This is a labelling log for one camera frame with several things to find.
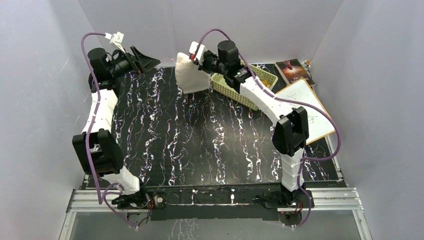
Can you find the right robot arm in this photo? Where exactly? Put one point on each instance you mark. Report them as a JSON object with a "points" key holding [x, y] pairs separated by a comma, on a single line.
{"points": [[291, 128]]}

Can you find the whiteboard with wooden frame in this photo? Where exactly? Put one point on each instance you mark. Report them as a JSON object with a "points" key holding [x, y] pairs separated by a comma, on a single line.
{"points": [[318, 125]]}

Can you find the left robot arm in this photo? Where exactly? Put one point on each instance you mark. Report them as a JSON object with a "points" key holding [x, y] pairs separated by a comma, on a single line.
{"points": [[96, 148]]}

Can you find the light green plastic basket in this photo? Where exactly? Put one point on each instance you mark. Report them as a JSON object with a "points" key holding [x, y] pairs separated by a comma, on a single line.
{"points": [[250, 91]]}

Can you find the dark cover book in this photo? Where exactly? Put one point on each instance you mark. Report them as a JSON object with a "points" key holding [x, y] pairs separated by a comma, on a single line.
{"points": [[293, 70]]}

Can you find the cream white towel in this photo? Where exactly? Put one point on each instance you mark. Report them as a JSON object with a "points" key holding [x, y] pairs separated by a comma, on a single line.
{"points": [[188, 78]]}

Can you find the brown and yellow towel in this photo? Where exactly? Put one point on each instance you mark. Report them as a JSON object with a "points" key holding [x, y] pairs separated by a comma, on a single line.
{"points": [[265, 82]]}

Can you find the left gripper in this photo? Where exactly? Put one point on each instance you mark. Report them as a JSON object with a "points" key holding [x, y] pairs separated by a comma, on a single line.
{"points": [[140, 62]]}

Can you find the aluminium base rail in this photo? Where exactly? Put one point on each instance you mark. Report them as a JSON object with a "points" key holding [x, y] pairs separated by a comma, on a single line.
{"points": [[319, 199]]}

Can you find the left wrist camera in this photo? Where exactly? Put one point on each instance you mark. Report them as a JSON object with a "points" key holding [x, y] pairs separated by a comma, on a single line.
{"points": [[116, 40]]}

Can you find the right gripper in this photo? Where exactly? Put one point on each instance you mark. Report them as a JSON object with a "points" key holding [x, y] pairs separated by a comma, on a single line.
{"points": [[202, 67]]}

